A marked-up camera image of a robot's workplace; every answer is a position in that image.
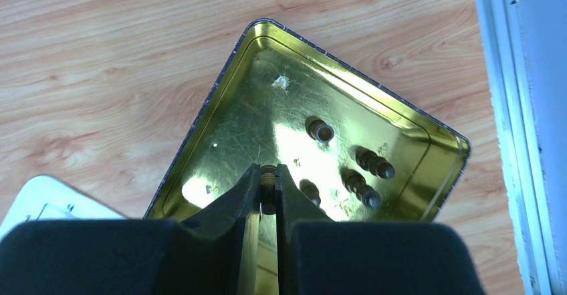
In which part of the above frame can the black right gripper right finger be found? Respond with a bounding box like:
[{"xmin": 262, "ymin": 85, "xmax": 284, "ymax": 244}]
[{"xmin": 275, "ymin": 165, "xmax": 484, "ymax": 294}]

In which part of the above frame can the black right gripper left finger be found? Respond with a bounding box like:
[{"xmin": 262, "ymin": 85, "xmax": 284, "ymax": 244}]
[{"xmin": 1, "ymin": 164, "xmax": 261, "ymax": 294}]

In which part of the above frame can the dark piece from tin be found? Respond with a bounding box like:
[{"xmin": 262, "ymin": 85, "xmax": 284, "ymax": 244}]
[{"xmin": 260, "ymin": 165, "xmax": 276, "ymax": 215}]

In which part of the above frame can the yellow tin box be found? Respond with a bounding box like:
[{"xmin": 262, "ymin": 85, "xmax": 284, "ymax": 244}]
[{"xmin": 145, "ymin": 19, "xmax": 483, "ymax": 294}]

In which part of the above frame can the green white chess mat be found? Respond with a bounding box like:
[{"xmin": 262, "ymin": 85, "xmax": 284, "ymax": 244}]
[{"xmin": 1, "ymin": 175, "xmax": 125, "ymax": 237}]

